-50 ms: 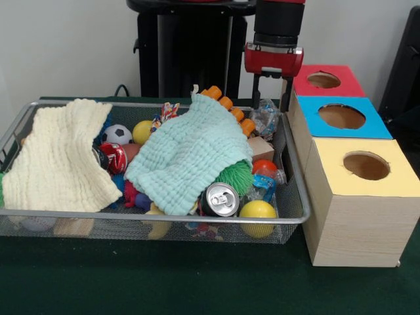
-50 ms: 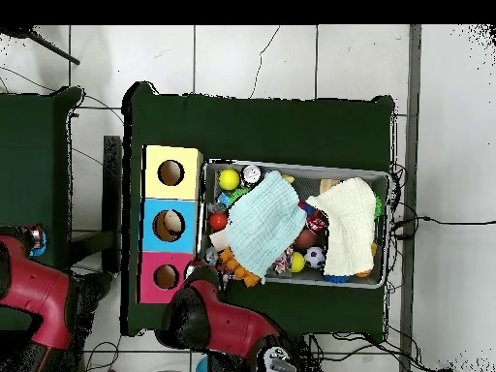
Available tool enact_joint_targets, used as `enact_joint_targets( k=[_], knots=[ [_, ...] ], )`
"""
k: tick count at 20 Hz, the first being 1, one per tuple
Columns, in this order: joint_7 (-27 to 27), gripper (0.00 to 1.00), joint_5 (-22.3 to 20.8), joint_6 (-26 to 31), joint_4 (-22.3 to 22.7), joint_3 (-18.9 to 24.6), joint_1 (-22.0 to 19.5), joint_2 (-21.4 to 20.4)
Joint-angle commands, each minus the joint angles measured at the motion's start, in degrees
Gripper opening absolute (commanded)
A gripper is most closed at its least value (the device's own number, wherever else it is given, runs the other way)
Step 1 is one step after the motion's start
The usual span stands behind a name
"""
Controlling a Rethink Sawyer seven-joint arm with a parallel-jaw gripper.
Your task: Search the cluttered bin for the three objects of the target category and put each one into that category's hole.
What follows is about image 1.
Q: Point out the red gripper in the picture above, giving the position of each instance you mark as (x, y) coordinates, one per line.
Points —
(274, 62)

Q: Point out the clear plastic bottle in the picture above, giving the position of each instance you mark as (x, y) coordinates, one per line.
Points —
(265, 121)

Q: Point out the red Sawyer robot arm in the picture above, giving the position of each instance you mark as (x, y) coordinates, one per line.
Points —
(279, 19)

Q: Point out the wooden box with three holes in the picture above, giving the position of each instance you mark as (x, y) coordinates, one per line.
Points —
(361, 229)

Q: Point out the shallow mesh bin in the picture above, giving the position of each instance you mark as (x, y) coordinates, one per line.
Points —
(98, 217)

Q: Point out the orange toy building block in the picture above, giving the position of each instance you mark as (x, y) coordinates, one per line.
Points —
(226, 101)

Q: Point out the red orange ball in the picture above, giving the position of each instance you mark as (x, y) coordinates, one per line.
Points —
(262, 165)

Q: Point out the green spiky ball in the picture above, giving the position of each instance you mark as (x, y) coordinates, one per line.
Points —
(234, 177)

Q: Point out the mint green cloth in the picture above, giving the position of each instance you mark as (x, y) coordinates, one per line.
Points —
(190, 157)

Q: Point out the yellow ball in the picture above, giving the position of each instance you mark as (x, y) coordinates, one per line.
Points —
(141, 133)
(257, 208)

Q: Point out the silver drink can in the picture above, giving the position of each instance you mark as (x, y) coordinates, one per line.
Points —
(220, 200)

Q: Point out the dark green table cloth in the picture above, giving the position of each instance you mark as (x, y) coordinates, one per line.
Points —
(410, 124)
(197, 282)

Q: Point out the small soccer ball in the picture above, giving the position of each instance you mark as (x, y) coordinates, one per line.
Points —
(116, 134)

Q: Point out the crushed red can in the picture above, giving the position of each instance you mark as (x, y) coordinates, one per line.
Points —
(115, 157)

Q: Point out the cream cloth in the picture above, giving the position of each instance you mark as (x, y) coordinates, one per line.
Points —
(59, 157)

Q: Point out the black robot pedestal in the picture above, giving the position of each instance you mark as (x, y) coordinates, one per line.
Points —
(197, 49)

